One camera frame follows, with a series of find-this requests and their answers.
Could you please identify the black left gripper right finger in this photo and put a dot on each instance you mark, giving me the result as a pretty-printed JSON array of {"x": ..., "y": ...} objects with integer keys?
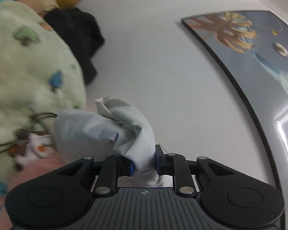
[{"x": 176, "y": 166}]

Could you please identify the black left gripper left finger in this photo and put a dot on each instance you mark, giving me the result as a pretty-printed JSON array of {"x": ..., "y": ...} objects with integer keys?
[{"x": 113, "y": 167}]

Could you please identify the white t-shirt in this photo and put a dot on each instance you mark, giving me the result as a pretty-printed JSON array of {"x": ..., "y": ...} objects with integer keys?
[{"x": 116, "y": 128}]

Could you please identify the green fleece blanket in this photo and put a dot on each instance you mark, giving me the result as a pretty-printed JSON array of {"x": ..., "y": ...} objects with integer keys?
[{"x": 38, "y": 74}]

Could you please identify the black garment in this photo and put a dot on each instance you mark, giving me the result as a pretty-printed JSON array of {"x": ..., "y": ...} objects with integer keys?
[{"x": 81, "y": 33}]

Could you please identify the framed leaf painting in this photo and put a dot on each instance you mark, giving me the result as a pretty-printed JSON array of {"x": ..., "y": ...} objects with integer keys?
[{"x": 251, "y": 47}]

